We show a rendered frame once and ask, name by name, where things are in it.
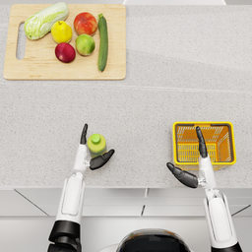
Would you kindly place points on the yellow lemon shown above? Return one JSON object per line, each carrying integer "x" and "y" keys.
{"x": 61, "y": 32}

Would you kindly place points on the dark red apple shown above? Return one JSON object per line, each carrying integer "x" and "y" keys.
{"x": 65, "y": 52}

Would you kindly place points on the green tea bottle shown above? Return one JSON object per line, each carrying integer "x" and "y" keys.
{"x": 96, "y": 144}

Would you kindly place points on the green cucumber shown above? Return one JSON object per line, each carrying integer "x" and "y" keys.
{"x": 103, "y": 42}

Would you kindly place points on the yellow slatted basket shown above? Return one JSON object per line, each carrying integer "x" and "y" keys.
{"x": 226, "y": 144}

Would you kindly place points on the green apple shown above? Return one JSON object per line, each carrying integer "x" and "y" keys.
{"x": 85, "y": 44}

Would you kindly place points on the dark round robot body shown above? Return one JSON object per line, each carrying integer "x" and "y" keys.
{"x": 152, "y": 241}

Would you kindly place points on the napa cabbage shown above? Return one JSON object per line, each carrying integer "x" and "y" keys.
{"x": 44, "y": 20}

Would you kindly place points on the wooden cutting board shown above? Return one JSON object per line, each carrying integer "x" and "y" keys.
{"x": 42, "y": 67}

